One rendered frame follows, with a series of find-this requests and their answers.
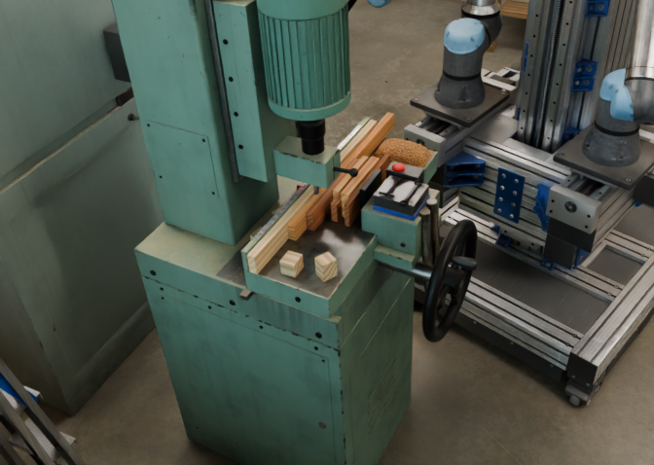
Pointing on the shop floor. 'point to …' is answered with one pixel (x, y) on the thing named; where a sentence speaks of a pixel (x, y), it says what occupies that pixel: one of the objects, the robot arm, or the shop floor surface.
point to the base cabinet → (287, 379)
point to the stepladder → (52, 445)
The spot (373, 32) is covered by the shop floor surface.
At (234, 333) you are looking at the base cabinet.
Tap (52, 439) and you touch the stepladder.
